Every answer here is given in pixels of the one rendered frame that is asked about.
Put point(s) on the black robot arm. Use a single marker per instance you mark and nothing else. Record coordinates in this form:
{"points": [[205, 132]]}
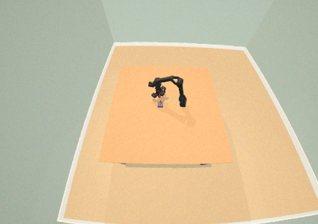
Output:
{"points": [[157, 83]]}

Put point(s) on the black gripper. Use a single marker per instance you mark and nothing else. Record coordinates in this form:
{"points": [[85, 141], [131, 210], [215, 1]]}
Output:
{"points": [[154, 95]]}

